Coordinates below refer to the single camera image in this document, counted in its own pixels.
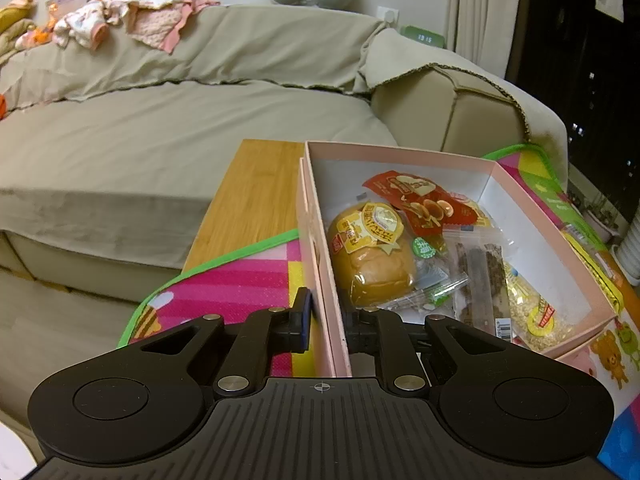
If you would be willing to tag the long bread packet red label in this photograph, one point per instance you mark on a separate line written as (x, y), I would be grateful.
(425, 205)

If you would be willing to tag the white wall socket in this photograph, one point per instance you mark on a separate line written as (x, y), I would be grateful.
(387, 15)

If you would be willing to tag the white plant pot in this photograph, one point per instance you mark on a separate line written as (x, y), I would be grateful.
(600, 230)

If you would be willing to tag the white orange baby garment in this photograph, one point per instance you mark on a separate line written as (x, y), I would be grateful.
(80, 22)

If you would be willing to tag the colourful cartoon play mat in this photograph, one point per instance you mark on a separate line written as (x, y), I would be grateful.
(240, 280)

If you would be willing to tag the yellow plush toy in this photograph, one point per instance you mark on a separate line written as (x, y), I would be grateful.
(15, 12)

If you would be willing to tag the beige sofa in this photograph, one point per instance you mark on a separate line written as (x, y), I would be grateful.
(480, 115)

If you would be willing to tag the green digital clock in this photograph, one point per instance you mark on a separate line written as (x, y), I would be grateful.
(425, 37)

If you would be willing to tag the beige armrest throw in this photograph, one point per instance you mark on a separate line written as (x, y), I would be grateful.
(395, 55)

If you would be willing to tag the cream curtain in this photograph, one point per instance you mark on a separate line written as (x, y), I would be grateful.
(480, 10)

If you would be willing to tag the round bread packet yellow label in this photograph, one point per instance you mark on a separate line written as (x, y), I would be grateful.
(372, 265)

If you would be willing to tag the brown bar clear packet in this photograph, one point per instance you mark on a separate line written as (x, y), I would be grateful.
(480, 280)

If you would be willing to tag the oat crisp clear packet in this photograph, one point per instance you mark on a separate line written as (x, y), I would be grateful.
(537, 310)

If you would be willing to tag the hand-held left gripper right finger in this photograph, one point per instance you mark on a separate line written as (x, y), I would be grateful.
(360, 332)

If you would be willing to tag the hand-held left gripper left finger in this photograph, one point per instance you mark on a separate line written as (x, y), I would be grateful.
(301, 325)

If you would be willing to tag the white ribbed pot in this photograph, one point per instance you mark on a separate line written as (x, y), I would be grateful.
(631, 255)

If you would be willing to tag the pink cardboard box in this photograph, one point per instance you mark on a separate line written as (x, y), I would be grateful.
(520, 210)

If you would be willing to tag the beige sofa cover cloth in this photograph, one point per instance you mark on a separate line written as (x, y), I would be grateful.
(175, 135)

